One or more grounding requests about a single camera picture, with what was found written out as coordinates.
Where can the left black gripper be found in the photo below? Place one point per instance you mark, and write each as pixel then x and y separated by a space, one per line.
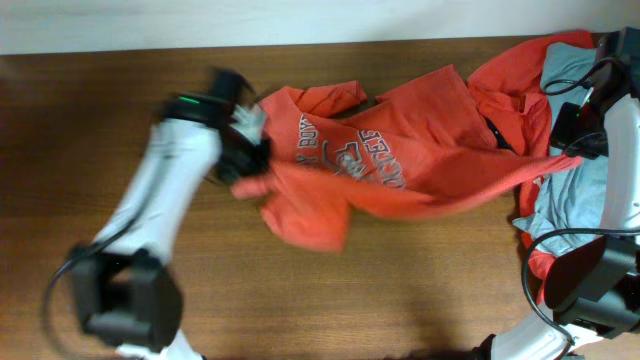
pixel 258 167

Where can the orange printed t-shirt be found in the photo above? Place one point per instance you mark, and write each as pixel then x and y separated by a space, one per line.
pixel 422 151

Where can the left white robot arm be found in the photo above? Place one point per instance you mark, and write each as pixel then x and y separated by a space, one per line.
pixel 124 293

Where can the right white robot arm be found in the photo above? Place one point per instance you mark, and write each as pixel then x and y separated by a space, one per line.
pixel 591 292

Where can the orange shirt in pile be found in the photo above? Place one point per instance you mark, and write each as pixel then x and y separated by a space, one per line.
pixel 507 91

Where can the grey t-shirt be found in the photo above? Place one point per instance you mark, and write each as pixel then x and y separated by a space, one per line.
pixel 573 198

